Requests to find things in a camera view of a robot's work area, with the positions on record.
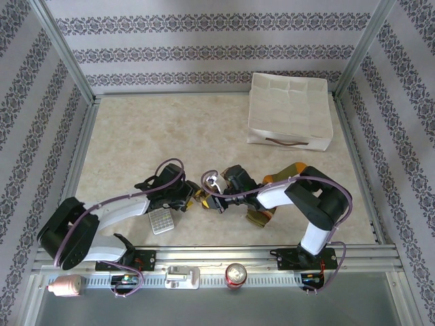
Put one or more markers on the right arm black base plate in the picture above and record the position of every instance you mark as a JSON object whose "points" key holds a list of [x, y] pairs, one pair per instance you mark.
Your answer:
{"points": [[283, 259]]}

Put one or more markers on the aluminium back rail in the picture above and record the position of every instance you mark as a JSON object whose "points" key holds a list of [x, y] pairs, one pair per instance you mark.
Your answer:
{"points": [[170, 94]]}

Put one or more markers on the small circuit board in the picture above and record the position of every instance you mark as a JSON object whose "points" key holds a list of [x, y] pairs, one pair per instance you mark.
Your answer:
{"points": [[124, 280], [311, 279]]}

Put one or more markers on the red soda can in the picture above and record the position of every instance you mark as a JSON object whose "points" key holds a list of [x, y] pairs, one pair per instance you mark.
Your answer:
{"points": [[236, 275]]}

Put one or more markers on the pink plastic bottle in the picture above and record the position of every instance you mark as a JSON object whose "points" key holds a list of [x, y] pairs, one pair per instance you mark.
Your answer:
{"points": [[66, 285]]}

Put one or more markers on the aluminium side rail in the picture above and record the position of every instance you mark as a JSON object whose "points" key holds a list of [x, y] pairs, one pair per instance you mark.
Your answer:
{"points": [[353, 149], [79, 149]]}

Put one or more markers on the aluminium frame post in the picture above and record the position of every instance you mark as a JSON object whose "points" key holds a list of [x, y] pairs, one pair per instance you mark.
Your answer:
{"points": [[68, 57], [363, 51]]}

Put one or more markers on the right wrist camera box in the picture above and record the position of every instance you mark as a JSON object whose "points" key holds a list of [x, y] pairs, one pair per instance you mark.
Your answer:
{"points": [[214, 183]]}

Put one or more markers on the white plastic bracket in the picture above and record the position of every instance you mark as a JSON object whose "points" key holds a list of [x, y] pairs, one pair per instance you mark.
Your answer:
{"points": [[181, 276]]}

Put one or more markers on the white divided organizer box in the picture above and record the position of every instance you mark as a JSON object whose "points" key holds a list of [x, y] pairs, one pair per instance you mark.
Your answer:
{"points": [[289, 108]]}

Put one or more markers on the brown argyle sock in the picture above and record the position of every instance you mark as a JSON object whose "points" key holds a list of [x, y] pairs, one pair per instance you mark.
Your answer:
{"points": [[198, 196]]}

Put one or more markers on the white scientific calculator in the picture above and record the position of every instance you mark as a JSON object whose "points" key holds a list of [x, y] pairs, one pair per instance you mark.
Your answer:
{"points": [[163, 222]]}

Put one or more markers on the aluminium front frame rail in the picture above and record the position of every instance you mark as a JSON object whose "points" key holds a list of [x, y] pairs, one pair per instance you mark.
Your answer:
{"points": [[210, 258]]}

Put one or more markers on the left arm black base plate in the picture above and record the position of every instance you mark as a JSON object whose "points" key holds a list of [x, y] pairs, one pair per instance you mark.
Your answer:
{"points": [[149, 259]]}

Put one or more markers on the green striped sock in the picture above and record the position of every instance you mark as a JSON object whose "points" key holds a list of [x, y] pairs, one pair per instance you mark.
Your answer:
{"points": [[287, 175]]}

